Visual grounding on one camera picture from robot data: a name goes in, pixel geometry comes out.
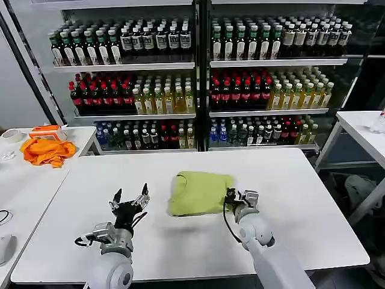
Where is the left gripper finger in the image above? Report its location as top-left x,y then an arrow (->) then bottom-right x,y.
133,182 -> 152,209
108,188 -> 123,211

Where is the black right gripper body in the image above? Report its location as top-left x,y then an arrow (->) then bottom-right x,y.
224,192 -> 251,214

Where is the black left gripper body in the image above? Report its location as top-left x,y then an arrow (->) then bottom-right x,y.
111,199 -> 144,233

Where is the light green shirt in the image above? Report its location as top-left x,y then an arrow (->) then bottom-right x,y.
166,170 -> 235,218

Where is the orange crumpled cloth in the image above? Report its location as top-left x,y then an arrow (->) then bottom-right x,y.
19,138 -> 78,169

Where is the white side table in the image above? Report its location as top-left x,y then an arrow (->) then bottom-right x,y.
0,126 -> 98,289

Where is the orange and white box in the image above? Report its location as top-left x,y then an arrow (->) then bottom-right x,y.
29,125 -> 69,141

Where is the clear plastic wrapper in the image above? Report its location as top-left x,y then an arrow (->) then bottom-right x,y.
0,148 -> 16,162

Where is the grey computer mouse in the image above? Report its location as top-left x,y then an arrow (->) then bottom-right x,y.
0,234 -> 18,267

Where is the bottle shelf with white boards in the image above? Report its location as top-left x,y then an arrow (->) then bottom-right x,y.
48,0 -> 202,152
207,0 -> 354,151

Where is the white tape roll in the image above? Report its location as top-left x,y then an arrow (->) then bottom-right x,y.
1,129 -> 23,143

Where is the grey bag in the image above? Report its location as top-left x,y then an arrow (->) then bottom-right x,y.
343,174 -> 385,211

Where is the white desk with legs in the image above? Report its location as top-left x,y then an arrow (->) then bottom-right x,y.
313,110 -> 385,229

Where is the black slanted pole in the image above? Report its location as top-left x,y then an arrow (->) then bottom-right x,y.
0,0 -> 69,126

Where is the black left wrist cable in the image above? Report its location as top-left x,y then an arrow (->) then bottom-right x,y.
131,211 -> 149,227

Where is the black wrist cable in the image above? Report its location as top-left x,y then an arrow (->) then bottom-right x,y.
131,211 -> 149,227
222,204 -> 245,244

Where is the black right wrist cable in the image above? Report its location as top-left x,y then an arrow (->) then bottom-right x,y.
222,204 -> 245,244

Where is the thin black table cable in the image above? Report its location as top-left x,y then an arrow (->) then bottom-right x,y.
0,209 -> 14,226

